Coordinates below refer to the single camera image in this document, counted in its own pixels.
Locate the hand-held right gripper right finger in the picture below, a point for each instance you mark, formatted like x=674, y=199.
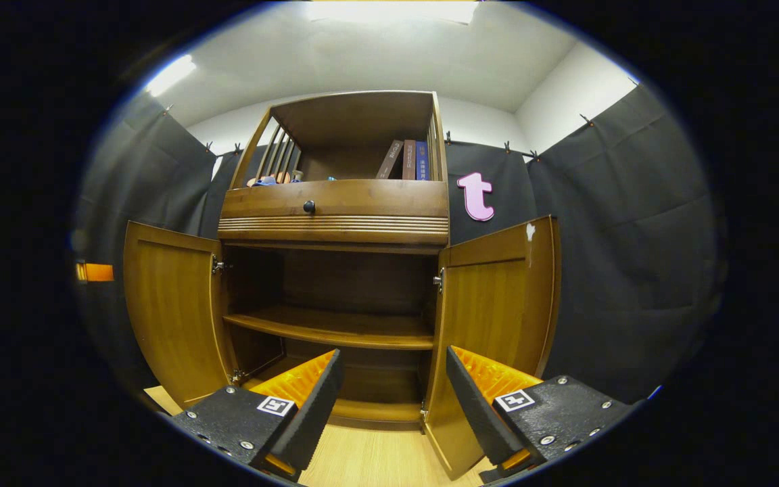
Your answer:
x=474, y=406

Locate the blue fabric item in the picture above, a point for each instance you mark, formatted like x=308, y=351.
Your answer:
x=266, y=181

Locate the black backdrop cloth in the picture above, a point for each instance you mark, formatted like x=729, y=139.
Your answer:
x=633, y=270

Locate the large ceiling light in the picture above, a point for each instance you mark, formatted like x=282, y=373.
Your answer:
x=389, y=10

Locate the brown book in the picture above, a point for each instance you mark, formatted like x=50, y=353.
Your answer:
x=389, y=161

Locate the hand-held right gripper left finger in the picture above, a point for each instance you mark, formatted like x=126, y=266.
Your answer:
x=315, y=406

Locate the wooden inner shelf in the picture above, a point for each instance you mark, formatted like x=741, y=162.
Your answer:
x=335, y=328

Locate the wooden cabinet door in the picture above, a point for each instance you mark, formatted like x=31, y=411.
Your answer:
x=491, y=311
x=173, y=311

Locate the blue book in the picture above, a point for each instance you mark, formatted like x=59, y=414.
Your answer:
x=422, y=161

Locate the small ceiling light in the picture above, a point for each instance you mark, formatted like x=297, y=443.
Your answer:
x=170, y=74

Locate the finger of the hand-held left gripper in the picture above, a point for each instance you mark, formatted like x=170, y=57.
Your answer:
x=97, y=272

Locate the wooden cabinet drawer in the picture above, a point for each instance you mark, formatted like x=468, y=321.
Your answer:
x=362, y=199

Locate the wooden double-door shoe cabinet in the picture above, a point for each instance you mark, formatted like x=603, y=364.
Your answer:
x=356, y=122

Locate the dark red book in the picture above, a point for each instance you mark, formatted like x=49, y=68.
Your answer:
x=409, y=161

